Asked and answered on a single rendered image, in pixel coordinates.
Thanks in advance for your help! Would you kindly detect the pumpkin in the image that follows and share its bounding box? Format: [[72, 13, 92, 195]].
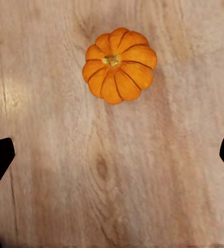
[[82, 27, 157, 105]]

